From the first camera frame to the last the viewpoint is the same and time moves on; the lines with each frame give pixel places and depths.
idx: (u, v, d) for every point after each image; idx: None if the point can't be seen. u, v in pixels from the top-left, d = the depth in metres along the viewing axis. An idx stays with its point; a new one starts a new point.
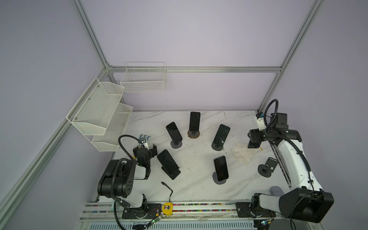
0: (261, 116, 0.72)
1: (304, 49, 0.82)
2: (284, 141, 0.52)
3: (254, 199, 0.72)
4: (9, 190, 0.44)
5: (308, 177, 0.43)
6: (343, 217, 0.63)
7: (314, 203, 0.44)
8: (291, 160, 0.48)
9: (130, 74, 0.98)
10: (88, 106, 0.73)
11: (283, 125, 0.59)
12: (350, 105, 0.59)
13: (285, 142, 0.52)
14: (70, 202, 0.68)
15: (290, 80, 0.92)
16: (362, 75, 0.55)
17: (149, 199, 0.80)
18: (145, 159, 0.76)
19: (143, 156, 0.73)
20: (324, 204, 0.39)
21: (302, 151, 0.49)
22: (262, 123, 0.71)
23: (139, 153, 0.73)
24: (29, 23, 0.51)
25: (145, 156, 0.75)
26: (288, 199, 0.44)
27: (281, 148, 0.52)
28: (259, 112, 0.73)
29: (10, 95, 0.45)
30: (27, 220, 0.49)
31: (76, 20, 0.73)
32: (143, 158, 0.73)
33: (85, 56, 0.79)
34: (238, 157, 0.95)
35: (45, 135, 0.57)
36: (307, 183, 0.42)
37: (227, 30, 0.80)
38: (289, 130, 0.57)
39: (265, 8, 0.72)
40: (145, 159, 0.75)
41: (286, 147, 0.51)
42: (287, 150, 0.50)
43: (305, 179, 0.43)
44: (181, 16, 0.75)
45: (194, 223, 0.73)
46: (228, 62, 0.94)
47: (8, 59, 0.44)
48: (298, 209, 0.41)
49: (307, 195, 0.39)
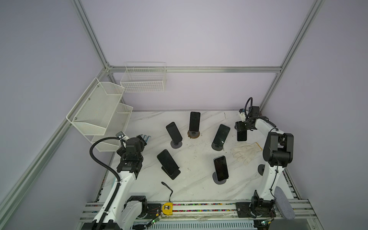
0: (243, 110, 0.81)
1: (304, 49, 0.82)
2: (257, 119, 0.74)
3: (254, 199, 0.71)
4: (8, 191, 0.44)
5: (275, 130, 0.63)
6: (342, 218, 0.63)
7: (284, 145, 0.57)
8: (264, 125, 0.68)
9: (130, 74, 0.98)
10: (88, 106, 0.73)
11: (257, 114, 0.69)
12: (349, 105, 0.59)
13: (258, 120, 0.74)
14: (70, 203, 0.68)
15: (289, 80, 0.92)
16: (361, 75, 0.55)
17: (149, 199, 0.80)
18: (136, 151, 0.62)
19: (133, 146, 0.59)
20: (288, 139, 0.57)
21: (267, 118, 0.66)
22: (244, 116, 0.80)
23: (127, 143, 0.59)
24: (28, 23, 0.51)
25: (136, 146, 0.62)
26: (266, 145, 0.59)
27: (258, 124, 0.72)
28: (242, 108, 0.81)
29: (10, 95, 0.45)
30: (28, 220, 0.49)
31: (76, 21, 0.73)
32: (132, 149, 0.60)
33: (85, 56, 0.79)
34: (238, 157, 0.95)
35: (45, 136, 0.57)
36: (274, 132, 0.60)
37: (227, 31, 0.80)
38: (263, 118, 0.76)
39: (265, 8, 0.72)
40: (135, 150, 0.62)
41: (259, 121, 0.72)
42: (260, 121, 0.72)
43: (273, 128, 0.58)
44: (181, 16, 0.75)
45: (194, 223, 0.73)
46: (228, 63, 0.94)
47: (7, 59, 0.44)
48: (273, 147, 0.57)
49: (275, 134, 0.60)
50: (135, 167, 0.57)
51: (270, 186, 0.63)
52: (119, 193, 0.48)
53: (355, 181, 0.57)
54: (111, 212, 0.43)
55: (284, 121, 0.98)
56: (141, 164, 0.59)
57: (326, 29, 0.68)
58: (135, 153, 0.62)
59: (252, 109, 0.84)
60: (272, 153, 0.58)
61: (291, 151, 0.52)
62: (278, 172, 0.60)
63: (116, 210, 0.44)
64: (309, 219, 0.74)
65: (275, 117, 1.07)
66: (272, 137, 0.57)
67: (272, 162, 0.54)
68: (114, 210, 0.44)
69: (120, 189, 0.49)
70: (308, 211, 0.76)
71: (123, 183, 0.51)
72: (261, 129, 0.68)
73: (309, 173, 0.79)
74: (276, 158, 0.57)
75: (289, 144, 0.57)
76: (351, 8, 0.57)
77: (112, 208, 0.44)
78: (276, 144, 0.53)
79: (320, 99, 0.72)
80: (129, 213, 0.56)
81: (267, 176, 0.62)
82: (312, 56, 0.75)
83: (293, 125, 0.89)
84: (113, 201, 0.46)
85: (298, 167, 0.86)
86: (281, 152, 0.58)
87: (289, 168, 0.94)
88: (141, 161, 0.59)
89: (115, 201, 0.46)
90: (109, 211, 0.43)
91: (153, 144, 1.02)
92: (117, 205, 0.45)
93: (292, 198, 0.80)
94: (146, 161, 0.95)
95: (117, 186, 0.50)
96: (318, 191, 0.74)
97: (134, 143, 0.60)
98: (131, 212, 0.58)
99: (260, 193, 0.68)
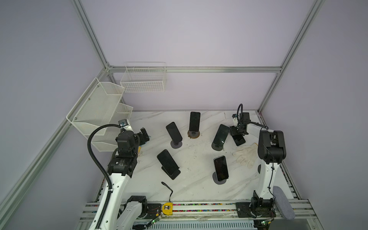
0: (235, 115, 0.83)
1: (304, 49, 0.83)
2: (248, 124, 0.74)
3: (253, 200, 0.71)
4: (8, 192, 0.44)
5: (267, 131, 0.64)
6: (342, 218, 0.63)
7: (277, 142, 0.60)
8: (255, 128, 0.71)
9: (130, 74, 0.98)
10: (88, 106, 0.73)
11: (247, 120, 0.89)
12: (349, 105, 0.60)
13: (249, 124, 0.78)
14: (70, 203, 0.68)
15: (289, 80, 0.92)
16: (361, 75, 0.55)
17: (149, 199, 0.80)
18: (129, 147, 0.54)
19: (126, 142, 0.52)
20: (278, 135, 0.61)
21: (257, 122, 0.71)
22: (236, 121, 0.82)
23: (120, 138, 0.51)
24: (28, 23, 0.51)
25: (129, 142, 0.54)
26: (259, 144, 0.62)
27: (249, 129, 0.76)
28: (234, 114, 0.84)
29: (10, 95, 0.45)
30: (28, 221, 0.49)
31: (76, 21, 0.73)
32: (125, 145, 0.52)
33: (85, 56, 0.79)
34: (241, 162, 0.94)
35: (45, 136, 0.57)
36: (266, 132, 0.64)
37: (227, 31, 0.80)
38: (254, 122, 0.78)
39: (266, 8, 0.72)
40: (128, 146, 0.54)
41: (250, 126, 0.76)
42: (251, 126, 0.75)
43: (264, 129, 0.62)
44: (181, 16, 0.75)
45: (194, 223, 0.73)
46: (228, 62, 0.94)
47: (8, 59, 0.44)
48: (267, 143, 0.60)
49: (267, 132, 0.63)
50: (128, 166, 0.50)
51: (269, 184, 0.64)
52: (109, 204, 0.43)
53: (355, 181, 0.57)
54: (103, 228, 0.39)
55: (284, 121, 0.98)
56: (135, 161, 0.55)
57: (326, 29, 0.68)
58: (129, 149, 0.54)
59: (242, 115, 0.89)
60: (266, 149, 0.60)
61: (284, 146, 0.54)
62: (274, 169, 0.62)
63: (109, 224, 0.40)
64: (309, 219, 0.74)
65: (275, 117, 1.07)
66: (264, 134, 0.61)
67: (268, 159, 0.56)
68: (107, 224, 0.40)
69: (111, 198, 0.44)
70: (308, 211, 0.76)
71: (115, 189, 0.45)
72: (253, 133, 0.72)
73: (309, 173, 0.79)
74: (271, 155, 0.59)
75: (281, 140, 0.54)
76: (351, 9, 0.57)
77: (104, 223, 0.40)
78: (268, 141, 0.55)
79: (320, 99, 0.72)
80: (128, 215, 0.56)
81: (264, 174, 0.63)
82: (312, 57, 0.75)
83: (293, 125, 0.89)
84: (105, 214, 0.41)
85: (298, 167, 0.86)
86: (274, 149, 0.60)
87: (289, 168, 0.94)
88: (135, 157, 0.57)
89: (107, 214, 0.41)
90: (101, 227, 0.39)
91: (153, 143, 1.03)
92: (109, 218, 0.41)
93: (292, 198, 0.80)
94: (146, 161, 0.95)
95: (108, 196, 0.44)
96: (317, 191, 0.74)
97: (127, 138, 0.53)
98: (131, 213, 0.58)
99: (259, 193, 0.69)
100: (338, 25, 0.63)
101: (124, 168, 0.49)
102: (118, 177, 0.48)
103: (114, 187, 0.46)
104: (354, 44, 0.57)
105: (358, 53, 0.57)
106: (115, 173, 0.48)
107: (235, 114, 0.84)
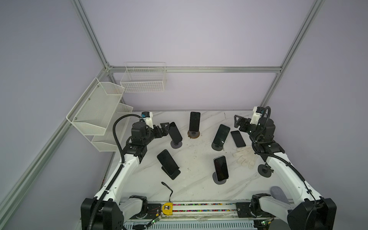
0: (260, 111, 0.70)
1: (304, 49, 0.82)
2: (271, 156, 0.54)
3: (253, 201, 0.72)
4: (8, 191, 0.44)
5: (305, 187, 0.44)
6: (343, 219, 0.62)
7: (321, 214, 0.43)
8: (284, 170, 0.49)
9: (130, 74, 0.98)
10: (87, 106, 0.73)
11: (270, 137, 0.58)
12: (350, 104, 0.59)
13: (273, 157, 0.53)
14: (70, 203, 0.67)
15: (290, 79, 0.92)
16: (361, 75, 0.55)
17: (149, 199, 0.80)
18: (141, 136, 0.61)
19: (138, 131, 0.58)
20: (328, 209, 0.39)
21: (289, 162, 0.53)
22: (257, 118, 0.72)
23: (133, 127, 0.58)
24: (28, 24, 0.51)
25: (141, 132, 0.61)
26: (296, 218, 0.43)
27: (272, 163, 0.53)
28: (261, 108, 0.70)
29: (10, 95, 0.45)
30: (28, 221, 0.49)
31: (76, 21, 0.73)
32: (137, 133, 0.58)
33: (84, 56, 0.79)
34: (242, 162, 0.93)
35: (46, 135, 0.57)
36: (306, 193, 0.43)
37: (227, 30, 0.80)
38: (272, 144, 0.58)
39: (265, 8, 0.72)
40: (141, 135, 0.61)
41: (274, 161, 0.52)
42: (275, 161, 0.52)
43: (304, 190, 0.43)
44: (181, 15, 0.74)
45: (194, 223, 0.73)
46: (228, 62, 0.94)
47: (9, 60, 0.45)
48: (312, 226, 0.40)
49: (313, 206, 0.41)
50: (139, 151, 0.57)
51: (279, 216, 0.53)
52: (120, 175, 0.48)
53: (355, 181, 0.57)
54: (111, 192, 0.43)
55: (285, 121, 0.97)
56: (145, 149, 0.61)
57: (326, 29, 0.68)
58: (141, 137, 0.61)
59: (266, 131, 0.56)
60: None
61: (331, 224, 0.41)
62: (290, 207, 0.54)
63: (117, 190, 0.44)
64: None
65: (275, 117, 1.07)
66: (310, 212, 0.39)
67: None
68: (115, 189, 0.44)
69: (122, 171, 0.49)
70: None
71: (126, 165, 0.51)
72: (280, 173, 0.50)
73: (308, 173, 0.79)
74: None
75: (329, 215, 0.40)
76: (350, 9, 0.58)
77: (113, 188, 0.44)
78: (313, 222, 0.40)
79: (320, 98, 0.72)
80: (130, 204, 0.58)
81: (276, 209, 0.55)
82: (313, 56, 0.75)
83: (294, 124, 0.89)
84: (114, 181, 0.46)
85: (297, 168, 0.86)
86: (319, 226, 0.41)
87: None
88: (145, 146, 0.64)
89: (116, 182, 0.46)
90: (110, 190, 0.44)
91: (153, 144, 1.02)
92: (118, 185, 0.45)
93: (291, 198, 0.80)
94: (146, 161, 0.95)
95: (120, 168, 0.50)
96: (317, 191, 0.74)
97: (140, 128, 0.59)
98: (132, 204, 0.59)
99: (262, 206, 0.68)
100: (339, 24, 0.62)
101: (135, 152, 0.56)
102: (130, 156, 0.54)
103: (126, 163, 0.52)
104: (354, 43, 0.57)
105: (359, 53, 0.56)
106: (128, 154, 0.55)
107: (261, 108, 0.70)
